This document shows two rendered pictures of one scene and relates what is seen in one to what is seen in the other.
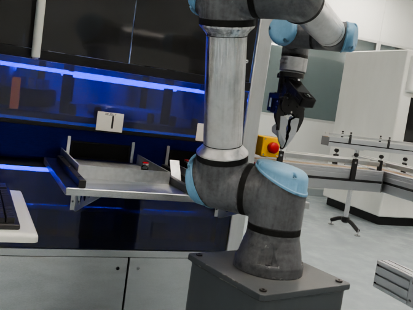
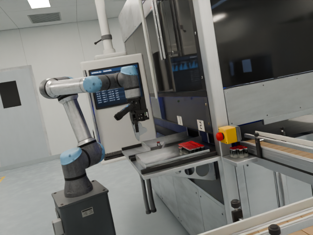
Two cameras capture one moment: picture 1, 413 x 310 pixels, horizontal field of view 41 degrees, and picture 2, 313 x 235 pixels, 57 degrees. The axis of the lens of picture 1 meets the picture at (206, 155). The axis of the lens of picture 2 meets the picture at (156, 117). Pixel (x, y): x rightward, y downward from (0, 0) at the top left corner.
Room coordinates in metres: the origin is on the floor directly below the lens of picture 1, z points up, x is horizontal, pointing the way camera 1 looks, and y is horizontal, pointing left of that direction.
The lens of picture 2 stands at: (1.89, -1.57, 1.29)
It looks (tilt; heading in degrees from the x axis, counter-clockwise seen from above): 7 degrees down; 99
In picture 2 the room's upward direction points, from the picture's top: 10 degrees counter-clockwise
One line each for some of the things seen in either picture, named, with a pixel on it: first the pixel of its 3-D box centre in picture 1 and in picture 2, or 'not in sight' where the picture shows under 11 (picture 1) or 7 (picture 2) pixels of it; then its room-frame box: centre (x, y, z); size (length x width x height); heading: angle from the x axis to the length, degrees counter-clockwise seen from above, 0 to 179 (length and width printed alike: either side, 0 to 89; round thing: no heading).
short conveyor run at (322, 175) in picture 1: (308, 165); (301, 154); (2.24, -0.42, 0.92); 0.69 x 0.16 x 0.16; 114
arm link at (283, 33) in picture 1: (292, 32); (112, 81); (1.48, -0.18, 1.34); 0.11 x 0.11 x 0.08; 65
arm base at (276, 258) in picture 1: (271, 246); (77, 183); (1.17, -0.17, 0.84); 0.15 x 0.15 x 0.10
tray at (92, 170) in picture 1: (111, 164); (170, 141); (1.65, 0.28, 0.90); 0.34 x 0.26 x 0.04; 24
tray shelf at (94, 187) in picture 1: (170, 181); (168, 152); (1.66, 0.10, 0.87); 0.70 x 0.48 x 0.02; 114
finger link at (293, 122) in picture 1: (287, 131); (141, 131); (1.58, -0.22, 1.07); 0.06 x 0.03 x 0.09; 23
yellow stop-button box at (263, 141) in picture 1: (266, 146); (228, 134); (2.00, -0.21, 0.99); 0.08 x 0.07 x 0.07; 24
